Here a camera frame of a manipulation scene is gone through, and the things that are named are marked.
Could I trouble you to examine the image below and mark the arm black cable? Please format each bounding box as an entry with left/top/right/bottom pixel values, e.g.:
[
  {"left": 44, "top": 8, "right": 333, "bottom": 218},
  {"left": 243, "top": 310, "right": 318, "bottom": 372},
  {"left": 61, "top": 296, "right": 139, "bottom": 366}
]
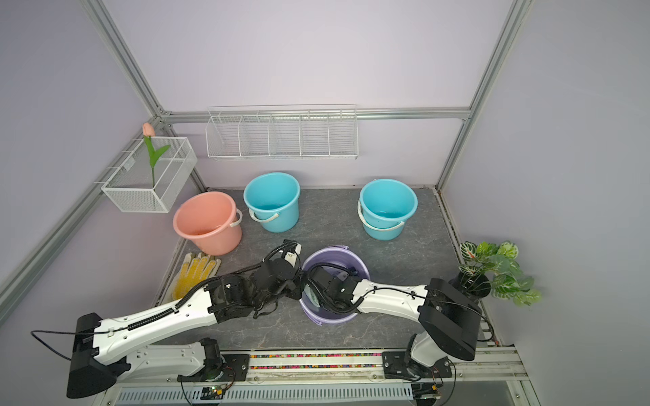
[
  {"left": 365, "top": 286, "right": 496, "bottom": 343},
  {"left": 29, "top": 329, "right": 103, "bottom": 362}
]

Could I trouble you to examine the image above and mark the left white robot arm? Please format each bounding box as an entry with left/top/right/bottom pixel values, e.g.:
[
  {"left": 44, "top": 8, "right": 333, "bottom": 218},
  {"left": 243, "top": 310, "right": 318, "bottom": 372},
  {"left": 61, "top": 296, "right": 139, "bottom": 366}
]
[{"left": 66, "top": 259, "right": 302, "bottom": 399}]

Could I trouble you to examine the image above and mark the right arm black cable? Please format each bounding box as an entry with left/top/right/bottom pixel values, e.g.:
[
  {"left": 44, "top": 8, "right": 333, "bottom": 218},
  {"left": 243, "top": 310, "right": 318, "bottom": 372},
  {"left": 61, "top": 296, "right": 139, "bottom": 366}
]
[{"left": 365, "top": 286, "right": 496, "bottom": 343}]

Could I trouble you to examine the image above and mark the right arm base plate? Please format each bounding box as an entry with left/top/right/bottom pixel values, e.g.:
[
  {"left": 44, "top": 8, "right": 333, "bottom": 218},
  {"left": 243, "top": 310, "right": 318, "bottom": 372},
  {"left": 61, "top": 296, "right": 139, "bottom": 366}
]
[{"left": 382, "top": 350, "right": 454, "bottom": 382}]

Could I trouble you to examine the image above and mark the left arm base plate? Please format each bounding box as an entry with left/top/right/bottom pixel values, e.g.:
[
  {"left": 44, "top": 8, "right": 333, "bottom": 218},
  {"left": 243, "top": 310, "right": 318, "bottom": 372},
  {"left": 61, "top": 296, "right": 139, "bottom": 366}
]
[{"left": 177, "top": 353, "right": 251, "bottom": 383}]

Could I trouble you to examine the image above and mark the potted green plant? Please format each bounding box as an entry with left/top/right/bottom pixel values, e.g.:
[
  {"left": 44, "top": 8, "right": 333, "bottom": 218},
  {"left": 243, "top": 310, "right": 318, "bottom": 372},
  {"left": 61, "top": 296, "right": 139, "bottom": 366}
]
[{"left": 450, "top": 241, "right": 542, "bottom": 306}]

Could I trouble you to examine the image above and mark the teal bucket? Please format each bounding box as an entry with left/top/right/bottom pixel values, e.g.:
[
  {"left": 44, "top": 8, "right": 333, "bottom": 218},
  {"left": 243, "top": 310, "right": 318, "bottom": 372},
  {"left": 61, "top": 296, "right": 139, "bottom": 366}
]
[
  {"left": 243, "top": 173, "right": 301, "bottom": 233},
  {"left": 357, "top": 179, "right": 418, "bottom": 241}
]

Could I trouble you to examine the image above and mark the pink plastic bucket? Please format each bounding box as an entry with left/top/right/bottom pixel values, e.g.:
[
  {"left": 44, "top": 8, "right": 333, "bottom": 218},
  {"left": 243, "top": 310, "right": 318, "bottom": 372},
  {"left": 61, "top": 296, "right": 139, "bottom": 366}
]
[{"left": 173, "top": 192, "right": 243, "bottom": 256}]

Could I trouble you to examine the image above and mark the white wire basket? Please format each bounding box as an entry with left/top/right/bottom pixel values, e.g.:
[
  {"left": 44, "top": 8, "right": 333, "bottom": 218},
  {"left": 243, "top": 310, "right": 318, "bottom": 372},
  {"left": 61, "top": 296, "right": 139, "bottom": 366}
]
[{"left": 102, "top": 136, "right": 197, "bottom": 213}]

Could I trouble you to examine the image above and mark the yellow white work glove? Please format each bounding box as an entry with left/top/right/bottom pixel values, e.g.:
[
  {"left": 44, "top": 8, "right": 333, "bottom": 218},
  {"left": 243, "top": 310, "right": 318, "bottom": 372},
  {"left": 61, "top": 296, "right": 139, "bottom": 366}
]
[{"left": 170, "top": 252, "right": 222, "bottom": 300}]

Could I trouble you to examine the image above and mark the pink artificial tulip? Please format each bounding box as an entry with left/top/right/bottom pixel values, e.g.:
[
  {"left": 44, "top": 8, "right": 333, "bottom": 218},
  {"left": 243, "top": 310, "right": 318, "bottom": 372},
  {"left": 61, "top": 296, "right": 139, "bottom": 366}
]
[{"left": 142, "top": 123, "right": 170, "bottom": 188}]

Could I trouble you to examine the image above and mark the purple bucket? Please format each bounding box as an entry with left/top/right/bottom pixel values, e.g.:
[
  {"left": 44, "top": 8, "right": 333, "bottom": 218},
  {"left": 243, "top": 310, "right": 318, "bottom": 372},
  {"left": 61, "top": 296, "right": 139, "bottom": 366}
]
[{"left": 300, "top": 245, "right": 370, "bottom": 326}]

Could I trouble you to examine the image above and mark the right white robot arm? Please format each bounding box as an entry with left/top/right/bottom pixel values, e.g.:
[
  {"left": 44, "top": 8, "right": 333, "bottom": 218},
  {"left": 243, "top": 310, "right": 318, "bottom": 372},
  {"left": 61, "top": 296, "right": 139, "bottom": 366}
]
[{"left": 304, "top": 263, "right": 482, "bottom": 367}]

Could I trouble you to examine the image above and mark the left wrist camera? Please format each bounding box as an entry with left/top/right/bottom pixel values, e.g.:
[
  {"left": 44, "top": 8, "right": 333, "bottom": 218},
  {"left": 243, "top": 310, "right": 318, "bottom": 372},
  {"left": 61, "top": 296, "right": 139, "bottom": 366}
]
[{"left": 279, "top": 240, "right": 302, "bottom": 269}]

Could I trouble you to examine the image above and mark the long white wire shelf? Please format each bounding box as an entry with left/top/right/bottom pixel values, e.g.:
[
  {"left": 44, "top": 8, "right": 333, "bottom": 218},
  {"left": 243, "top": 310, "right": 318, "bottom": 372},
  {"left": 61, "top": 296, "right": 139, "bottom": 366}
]
[{"left": 206, "top": 104, "right": 359, "bottom": 160}]

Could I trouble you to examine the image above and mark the white vented cable duct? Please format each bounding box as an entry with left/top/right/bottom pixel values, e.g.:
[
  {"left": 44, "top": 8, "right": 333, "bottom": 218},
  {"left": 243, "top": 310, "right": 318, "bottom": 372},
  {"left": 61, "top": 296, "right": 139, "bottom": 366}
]
[{"left": 108, "top": 383, "right": 415, "bottom": 405}]

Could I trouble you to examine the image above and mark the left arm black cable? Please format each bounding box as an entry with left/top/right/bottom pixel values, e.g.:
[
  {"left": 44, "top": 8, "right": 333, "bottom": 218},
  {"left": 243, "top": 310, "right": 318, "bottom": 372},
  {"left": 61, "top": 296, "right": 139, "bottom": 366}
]
[{"left": 29, "top": 329, "right": 103, "bottom": 362}]

